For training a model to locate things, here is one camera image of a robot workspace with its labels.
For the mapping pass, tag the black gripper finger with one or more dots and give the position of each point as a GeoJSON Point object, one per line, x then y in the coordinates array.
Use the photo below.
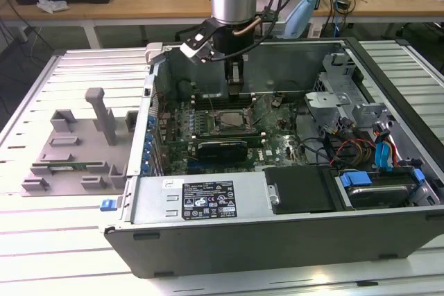
{"type": "Point", "coordinates": [236, 89]}

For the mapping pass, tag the thin metal locking lever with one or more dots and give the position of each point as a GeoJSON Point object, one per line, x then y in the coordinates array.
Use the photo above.
{"type": "Point", "coordinates": [211, 103]}
{"type": "Point", "coordinates": [260, 120]}

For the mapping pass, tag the silver CPU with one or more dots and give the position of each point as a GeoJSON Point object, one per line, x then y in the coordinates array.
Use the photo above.
{"type": "Point", "coordinates": [234, 119]}

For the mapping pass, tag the CPU socket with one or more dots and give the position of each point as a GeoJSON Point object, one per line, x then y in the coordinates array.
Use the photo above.
{"type": "Point", "coordinates": [218, 124]}

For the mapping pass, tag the black RAM slot white clips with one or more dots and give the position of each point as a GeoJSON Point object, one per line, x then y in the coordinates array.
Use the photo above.
{"type": "Point", "coordinates": [215, 102]}
{"type": "Point", "coordinates": [211, 96]}
{"type": "Point", "coordinates": [256, 140]}
{"type": "Point", "coordinates": [229, 133]}

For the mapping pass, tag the black round board cap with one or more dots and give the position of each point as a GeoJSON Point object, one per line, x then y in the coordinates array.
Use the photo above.
{"type": "Point", "coordinates": [184, 89]}

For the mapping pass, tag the black graphics card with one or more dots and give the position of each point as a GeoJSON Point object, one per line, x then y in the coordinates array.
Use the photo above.
{"type": "Point", "coordinates": [222, 152]}

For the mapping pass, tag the green motherboard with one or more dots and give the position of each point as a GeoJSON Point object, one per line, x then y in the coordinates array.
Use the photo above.
{"type": "Point", "coordinates": [277, 143]}

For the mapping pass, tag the blue slot clip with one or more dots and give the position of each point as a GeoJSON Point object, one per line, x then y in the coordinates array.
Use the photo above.
{"type": "Point", "coordinates": [149, 136]}
{"type": "Point", "coordinates": [148, 146]}
{"type": "Point", "coordinates": [145, 164]}
{"type": "Point", "coordinates": [151, 122]}

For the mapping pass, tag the silver metal drive cage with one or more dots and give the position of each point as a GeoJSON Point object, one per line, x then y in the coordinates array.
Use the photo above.
{"type": "Point", "coordinates": [329, 102]}

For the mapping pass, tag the black plastic drive cover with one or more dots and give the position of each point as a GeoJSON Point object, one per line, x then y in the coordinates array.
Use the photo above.
{"type": "Point", "coordinates": [301, 188]}

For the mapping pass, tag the small black desk gadget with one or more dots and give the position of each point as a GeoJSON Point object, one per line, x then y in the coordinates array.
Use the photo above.
{"type": "Point", "coordinates": [344, 3]}

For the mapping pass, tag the silver power supply with label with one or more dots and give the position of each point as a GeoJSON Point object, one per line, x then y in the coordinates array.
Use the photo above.
{"type": "Point", "coordinates": [152, 199]}

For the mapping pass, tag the blue disk carrier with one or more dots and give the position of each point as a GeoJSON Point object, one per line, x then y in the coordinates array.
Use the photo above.
{"type": "Point", "coordinates": [355, 180]}

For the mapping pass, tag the dark grey PC case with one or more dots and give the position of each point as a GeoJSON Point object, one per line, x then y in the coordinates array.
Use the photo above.
{"type": "Point", "coordinates": [243, 247]}

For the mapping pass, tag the grey plastic parts rack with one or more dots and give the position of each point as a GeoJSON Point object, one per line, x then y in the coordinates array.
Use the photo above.
{"type": "Point", "coordinates": [86, 150]}

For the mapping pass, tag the green RAM stick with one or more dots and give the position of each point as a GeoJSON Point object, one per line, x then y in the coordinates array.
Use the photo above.
{"type": "Point", "coordinates": [81, 164]}

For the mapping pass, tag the blue case latch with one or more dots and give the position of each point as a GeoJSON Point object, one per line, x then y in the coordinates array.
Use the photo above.
{"type": "Point", "coordinates": [107, 205]}

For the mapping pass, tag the silver hard disk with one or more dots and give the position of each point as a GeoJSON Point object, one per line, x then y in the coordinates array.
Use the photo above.
{"type": "Point", "coordinates": [378, 194]}

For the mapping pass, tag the crumpled white paper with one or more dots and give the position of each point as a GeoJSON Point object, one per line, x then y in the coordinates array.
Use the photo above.
{"type": "Point", "coordinates": [52, 4]}

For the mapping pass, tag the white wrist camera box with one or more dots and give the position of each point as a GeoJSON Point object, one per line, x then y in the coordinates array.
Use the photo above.
{"type": "Point", "coordinates": [194, 48]}

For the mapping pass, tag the wooden desk white frame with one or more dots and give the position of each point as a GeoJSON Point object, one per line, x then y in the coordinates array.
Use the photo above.
{"type": "Point", "coordinates": [121, 6]}

